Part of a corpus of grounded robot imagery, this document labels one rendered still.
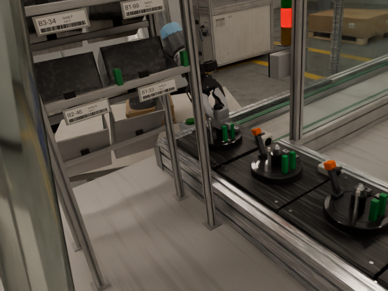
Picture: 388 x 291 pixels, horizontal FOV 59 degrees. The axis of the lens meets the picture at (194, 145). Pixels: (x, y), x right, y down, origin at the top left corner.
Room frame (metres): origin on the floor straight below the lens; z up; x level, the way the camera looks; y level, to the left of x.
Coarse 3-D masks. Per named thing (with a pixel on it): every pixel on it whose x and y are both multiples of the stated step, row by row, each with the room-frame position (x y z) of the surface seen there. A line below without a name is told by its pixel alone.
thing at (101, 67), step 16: (112, 48) 0.73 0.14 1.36; (128, 48) 0.74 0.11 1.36; (144, 48) 0.75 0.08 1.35; (160, 48) 0.76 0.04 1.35; (112, 64) 0.72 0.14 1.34; (128, 64) 0.72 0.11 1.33; (144, 64) 0.73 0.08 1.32; (160, 64) 0.74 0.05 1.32; (112, 80) 0.70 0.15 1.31; (128, 80) 0.73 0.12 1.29; (112, 96) 0.90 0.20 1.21
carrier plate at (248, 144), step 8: (240, 128) 1.09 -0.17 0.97; (184, 136) 1.08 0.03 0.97; (192, 136) 1.07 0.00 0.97; (248, 136) 1.02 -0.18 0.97; (184, 144) 1.02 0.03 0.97; (192, 144) 1.01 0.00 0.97; (240, 144) 0.97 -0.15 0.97; (248, 144) 0.96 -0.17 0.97; (256, 144) 0.96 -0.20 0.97; (192, 152) 0.96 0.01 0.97; (216, 152) 0.94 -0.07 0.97; (224, 152) 0.93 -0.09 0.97; (232, 152) 0.92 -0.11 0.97; (240, 152) 0.92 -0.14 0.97; (248, 152) 0.92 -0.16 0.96; (216, 160) 0.89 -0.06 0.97; (224, 160) 0.89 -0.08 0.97; (232, 160) 0.89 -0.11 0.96; (216, 168) 0.86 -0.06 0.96
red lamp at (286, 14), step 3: (282, 9) 1.00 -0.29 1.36; (285, 9) 0.99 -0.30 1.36; (288, 9) 0.99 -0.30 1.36; (291, 9) 0.98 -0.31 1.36; (282, 12) 1.00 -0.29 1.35; (285, 12) 0.99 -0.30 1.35; (288, 12) 0.99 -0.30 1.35; (291, 12) 0.98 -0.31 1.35; (282, 15) 1.00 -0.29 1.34; (285, 15) 0.99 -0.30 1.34; (288, 15) 0.99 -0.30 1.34; (291, 15) 0.98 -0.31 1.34; (282, 18) 1.00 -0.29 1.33; (285, 18) 0.99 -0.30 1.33; (288, 18) 0.99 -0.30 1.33; (291, 18) 0.98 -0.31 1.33; (282, 21) 1.00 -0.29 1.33; (285, 21) 0.99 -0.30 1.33; (288, 21) 0.99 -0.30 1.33; (291, 21) 0.98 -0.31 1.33; (282, 24) 1.00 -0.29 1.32; (285, 24) 0.99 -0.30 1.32; (288, 24) 0.99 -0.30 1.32; (291, 24) 0.98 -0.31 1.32
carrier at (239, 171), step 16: (272, 144) 0.94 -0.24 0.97; (240, 160) 0.87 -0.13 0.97; (256, 160) 0.83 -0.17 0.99; (272, 160) 0.79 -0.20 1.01; (288, 160) 0.81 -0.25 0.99; (304, 160) 0.83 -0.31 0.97; (224, 176) 0.81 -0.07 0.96; (240, 176) 0.79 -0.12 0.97; (256, 176) 0.77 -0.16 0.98; (272, 176) 0.74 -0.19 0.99; (288, 176) 0.73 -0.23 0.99; (304, 176) 0.75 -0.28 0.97; (320, 176) 0.74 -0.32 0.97; (256, 192) 0.71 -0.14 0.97; (272, 192) 0.70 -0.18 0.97; (288, 192) 0.69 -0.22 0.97; (304, 192) 0.68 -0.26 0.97; (272, 208) 0.64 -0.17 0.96
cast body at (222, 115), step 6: (216, 108) 1.01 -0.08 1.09; (222, 108) 1.01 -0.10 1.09; (216, 114) 0.99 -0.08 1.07; (222, 114) 0.99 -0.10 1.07; (228, 114) 1.00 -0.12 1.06; (216, 120) 1.00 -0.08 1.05; (222, 120) 0.99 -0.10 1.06; (228, 120) 1.00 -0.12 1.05; (216, 126) 1.00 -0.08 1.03; (228, 126) 0.97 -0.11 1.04
